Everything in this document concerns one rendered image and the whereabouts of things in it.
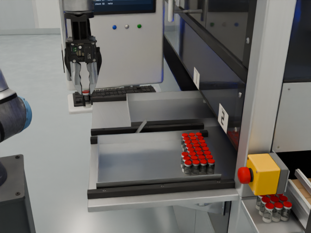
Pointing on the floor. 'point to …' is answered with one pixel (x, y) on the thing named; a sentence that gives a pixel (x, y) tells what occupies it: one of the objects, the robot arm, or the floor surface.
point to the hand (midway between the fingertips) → (85, 88)
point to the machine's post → (261, 94)
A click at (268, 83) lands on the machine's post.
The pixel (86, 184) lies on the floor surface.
